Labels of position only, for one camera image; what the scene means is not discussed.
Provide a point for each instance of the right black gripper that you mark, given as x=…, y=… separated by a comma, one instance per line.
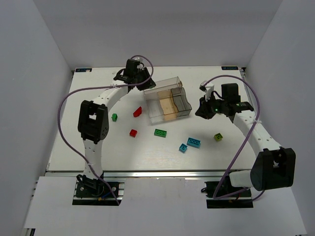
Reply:
x=205, y=109

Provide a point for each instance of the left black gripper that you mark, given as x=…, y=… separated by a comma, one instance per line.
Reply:
x=145, y=80

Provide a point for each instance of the small green number lego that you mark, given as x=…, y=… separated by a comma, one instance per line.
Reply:
x=114, y=117

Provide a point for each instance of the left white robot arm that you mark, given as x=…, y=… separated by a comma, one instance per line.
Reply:
x=93, y=123

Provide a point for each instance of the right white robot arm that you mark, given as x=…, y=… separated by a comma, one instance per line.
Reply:
x=274, y=165

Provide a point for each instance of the grey smoky container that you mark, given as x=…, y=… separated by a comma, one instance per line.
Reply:
x=181, y=103

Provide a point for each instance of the lime lego near front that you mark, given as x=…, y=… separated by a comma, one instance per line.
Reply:
x=218, y=137

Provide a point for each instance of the long clear smoky container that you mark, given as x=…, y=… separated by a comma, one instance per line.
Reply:
x=163, y=86

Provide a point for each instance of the amber transparent container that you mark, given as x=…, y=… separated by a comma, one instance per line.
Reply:
x=168, y=106

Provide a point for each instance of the red curved lego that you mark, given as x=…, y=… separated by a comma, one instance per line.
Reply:
x=137, y=112

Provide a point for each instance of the cyan long lego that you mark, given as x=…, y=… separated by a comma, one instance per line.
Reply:
x=193, y=142

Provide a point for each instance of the right blue table label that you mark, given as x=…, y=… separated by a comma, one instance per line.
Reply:
x=229, y=68

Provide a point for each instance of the blue table label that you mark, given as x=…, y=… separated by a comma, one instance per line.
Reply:
x=81, y=70
x=229, y=68

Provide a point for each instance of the cyan small lego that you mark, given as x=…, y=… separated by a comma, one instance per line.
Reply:
x=183, y=148

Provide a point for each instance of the red square lego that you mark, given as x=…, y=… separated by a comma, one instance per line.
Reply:
x=133, y=133

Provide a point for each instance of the left blue table label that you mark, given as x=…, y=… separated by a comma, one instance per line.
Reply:
x=81, y=70

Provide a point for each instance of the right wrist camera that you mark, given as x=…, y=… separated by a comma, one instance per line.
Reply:
x=208, y=88

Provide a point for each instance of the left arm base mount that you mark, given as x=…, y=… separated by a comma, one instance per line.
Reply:
x=93, y=192

